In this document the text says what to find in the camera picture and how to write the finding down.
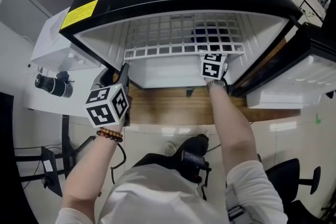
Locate white fridge door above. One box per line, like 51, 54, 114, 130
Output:
232, 22, 336, 110

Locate yellow warning sticker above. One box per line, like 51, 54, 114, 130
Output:
60, 0, 99, 30

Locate black cable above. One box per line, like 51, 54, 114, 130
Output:
110, 142, 127, 185

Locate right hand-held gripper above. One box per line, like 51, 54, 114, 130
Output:
200, 52, 229, 80

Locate black swivel chair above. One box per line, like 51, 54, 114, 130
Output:
265, 157, 321, 218

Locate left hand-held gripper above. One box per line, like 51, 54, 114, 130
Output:
85, 62, 131, 129

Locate person's left forearm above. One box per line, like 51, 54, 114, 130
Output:
61, 125, 124, 215

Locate white plastic grid shelf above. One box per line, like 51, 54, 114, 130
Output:
122, 13, 246, 60

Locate person's black trousers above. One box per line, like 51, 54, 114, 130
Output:
131, 133, 211, 184

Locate person's white shirt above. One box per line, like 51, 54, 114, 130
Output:
55, 159, 289, 224

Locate black camera lens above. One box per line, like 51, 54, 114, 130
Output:
35, 71, 76, 99

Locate black power adapter box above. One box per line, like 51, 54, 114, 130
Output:
40, 146, 64, 197

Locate white microwave oven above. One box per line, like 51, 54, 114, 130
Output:
30, 6, 102, 72

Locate person's white shoe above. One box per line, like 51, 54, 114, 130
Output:
165, 141, 177, 156

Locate black desk frame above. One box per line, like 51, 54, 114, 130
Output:
14, 114, 97, 197

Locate brown bead bracelet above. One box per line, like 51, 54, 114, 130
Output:
96, 127, 124, 143

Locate silver wristwatch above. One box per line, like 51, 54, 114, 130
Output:
206, 79, 228, 94

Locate black waist pack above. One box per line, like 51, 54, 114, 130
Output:
181, 149, 212, 187

